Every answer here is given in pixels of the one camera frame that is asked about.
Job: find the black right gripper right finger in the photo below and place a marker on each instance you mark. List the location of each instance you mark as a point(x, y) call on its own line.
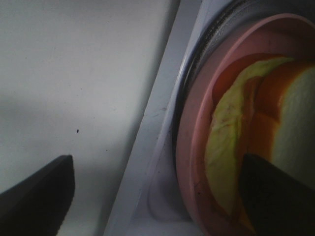
point(276, 203)

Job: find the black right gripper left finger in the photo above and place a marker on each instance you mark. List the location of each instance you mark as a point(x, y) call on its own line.
point(38, 205)

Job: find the toy sandwich with lettuce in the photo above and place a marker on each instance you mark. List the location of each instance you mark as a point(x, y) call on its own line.
point(267, 108)

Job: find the pink round plate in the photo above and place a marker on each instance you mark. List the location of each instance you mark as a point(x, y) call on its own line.
point(286, 34)

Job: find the white microwave oven body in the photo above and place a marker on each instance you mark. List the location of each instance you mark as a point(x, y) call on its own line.
point(148, 202)

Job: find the glass microwave turntable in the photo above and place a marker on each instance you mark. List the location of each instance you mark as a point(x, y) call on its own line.
point(198, 53)

